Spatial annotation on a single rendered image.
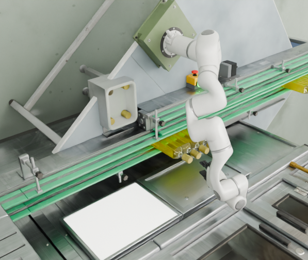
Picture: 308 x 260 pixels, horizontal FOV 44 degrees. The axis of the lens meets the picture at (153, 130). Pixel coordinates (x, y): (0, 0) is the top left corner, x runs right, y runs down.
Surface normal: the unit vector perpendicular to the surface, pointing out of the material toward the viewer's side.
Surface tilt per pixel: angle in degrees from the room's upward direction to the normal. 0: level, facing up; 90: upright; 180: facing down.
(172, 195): 90
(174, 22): 1
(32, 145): 90
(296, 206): 90
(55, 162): 90
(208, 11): 0
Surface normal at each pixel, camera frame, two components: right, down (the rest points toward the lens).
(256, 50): 0.64, 0.36
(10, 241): -0.03, -0.87
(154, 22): -0.51, -0.47
